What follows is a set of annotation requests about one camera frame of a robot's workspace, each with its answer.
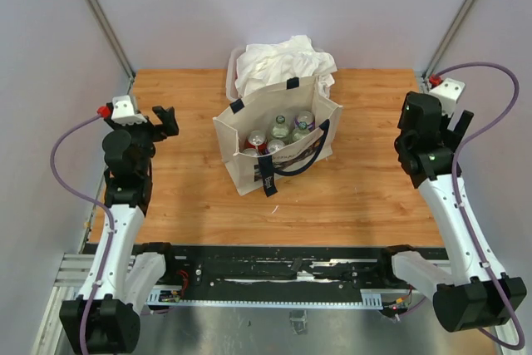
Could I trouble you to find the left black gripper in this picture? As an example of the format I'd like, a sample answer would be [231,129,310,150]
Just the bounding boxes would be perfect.
[106,106,178,176]

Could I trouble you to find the beige canvas tote bag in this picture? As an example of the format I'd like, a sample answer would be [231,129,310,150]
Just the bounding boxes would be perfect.
[213,76,343,197]

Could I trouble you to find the purple fanta can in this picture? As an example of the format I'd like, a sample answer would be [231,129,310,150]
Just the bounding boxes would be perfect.
[265,139,285,154]
[294,111,315,131]

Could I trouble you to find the chang soda water bottle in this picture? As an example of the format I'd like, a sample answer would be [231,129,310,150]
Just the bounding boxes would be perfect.
[290,121,312,143]

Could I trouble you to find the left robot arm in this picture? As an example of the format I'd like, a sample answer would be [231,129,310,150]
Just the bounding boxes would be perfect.
[59,103,179,354]

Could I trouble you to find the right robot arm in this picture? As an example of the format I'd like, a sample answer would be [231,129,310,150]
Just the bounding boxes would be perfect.
[376,91,527,333]

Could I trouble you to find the white plastic basket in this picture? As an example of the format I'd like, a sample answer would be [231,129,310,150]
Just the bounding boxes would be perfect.
[225,47,246,102]

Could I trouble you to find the white crumpled cloth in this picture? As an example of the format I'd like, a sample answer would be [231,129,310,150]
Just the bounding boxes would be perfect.
[235,35,337,97]

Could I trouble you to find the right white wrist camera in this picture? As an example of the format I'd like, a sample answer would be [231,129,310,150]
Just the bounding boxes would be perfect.
[428,76,466,117]

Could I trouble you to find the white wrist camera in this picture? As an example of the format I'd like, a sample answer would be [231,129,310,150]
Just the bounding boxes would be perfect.
[97,95,148,126]
[428,76,466,117]

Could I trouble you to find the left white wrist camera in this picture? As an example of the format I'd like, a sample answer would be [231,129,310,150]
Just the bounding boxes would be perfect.
[97,95,148,126]

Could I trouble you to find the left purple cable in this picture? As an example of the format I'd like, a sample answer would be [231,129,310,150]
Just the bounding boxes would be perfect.
[50,116,116,355]

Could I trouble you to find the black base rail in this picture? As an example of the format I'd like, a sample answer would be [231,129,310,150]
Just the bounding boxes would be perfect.
[132,243,413,310]

